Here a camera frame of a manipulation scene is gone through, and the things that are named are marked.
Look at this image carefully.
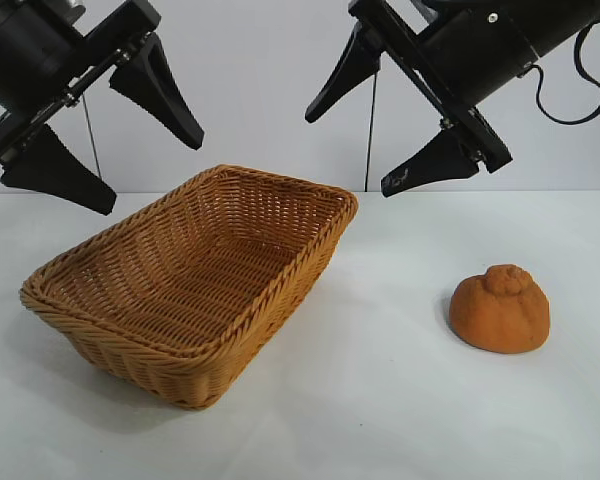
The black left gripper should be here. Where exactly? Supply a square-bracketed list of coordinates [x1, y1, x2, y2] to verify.
[0, 0, 205, 217]

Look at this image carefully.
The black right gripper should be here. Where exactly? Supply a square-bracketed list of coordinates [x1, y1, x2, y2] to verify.
[304, 0, 512, 200]

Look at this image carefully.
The bumpy orange fruit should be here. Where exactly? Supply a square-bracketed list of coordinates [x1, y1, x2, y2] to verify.
[448, 264, 551, 355]

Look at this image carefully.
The brown woven wicker basket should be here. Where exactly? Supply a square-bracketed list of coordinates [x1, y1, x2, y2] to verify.
[19, 163, 360, 412]

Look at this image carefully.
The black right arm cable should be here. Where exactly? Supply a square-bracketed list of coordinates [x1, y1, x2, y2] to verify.
[522, 19, 600, 124]

